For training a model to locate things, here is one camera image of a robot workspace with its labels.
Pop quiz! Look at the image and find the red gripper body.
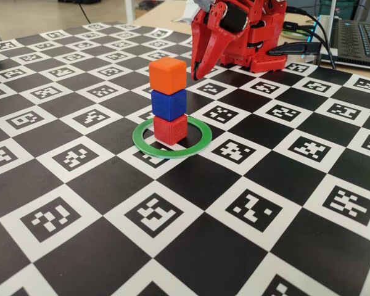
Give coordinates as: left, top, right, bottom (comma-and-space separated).
220, 0, 257, 35

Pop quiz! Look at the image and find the orange cube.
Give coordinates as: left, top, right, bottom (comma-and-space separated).
149, 56, 187, 96

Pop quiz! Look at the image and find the green flat ring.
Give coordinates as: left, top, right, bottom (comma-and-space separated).
132, 116, 214, 160

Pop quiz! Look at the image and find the black cable with plug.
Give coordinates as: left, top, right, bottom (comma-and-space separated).
282, 22, 328, 51

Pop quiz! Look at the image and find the blue cube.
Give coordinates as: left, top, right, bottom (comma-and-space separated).
150, 89, 186, 121

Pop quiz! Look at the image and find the thin black cable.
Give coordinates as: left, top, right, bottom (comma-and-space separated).
285, 6, 337, 70

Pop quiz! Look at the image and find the red cube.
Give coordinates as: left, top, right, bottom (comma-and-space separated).
153, 114, 188, 145

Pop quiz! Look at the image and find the dark laptop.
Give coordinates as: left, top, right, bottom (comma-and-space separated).
314, 0, 370, 69

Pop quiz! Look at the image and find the large black connector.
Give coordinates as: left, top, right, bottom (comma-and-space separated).
266, 42, 322, 57

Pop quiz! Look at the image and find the black white marker mat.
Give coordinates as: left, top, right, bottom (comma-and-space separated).
0, 20, 370, 296

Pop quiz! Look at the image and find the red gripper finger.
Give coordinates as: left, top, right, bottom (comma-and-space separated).
197, 2, 249, 80
190, 11, 212, 81

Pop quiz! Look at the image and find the black floor cable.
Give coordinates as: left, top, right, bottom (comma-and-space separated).
79, 0, 92, 25

